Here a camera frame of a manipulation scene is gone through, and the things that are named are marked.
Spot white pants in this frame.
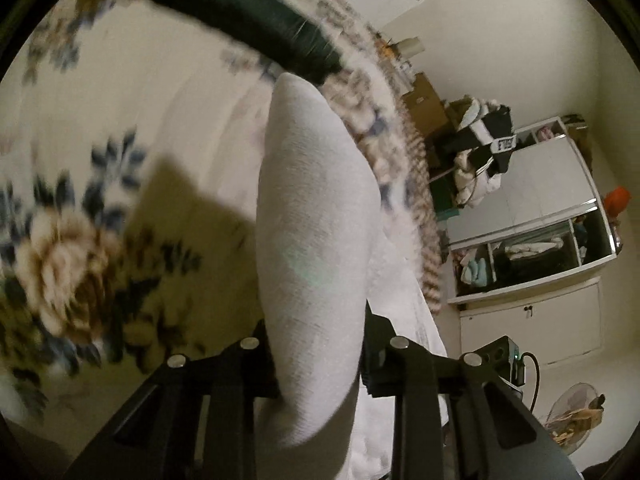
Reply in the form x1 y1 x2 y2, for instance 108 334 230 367
256 74 446 479

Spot white wardrobe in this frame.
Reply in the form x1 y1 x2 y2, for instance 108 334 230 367
445 116 616 365

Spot clothes pile on chair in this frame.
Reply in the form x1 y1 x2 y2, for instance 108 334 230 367
433 94 516 208

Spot floral bed blanket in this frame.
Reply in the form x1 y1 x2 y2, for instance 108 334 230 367
0 0 449 426

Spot brown cardboard box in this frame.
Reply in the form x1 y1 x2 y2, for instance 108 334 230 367
402 73 452 139

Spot folded dark jeans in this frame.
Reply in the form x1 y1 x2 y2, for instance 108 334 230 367
152 0 343 84

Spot black device with cable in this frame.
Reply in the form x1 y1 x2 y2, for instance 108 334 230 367
476 336 540 412

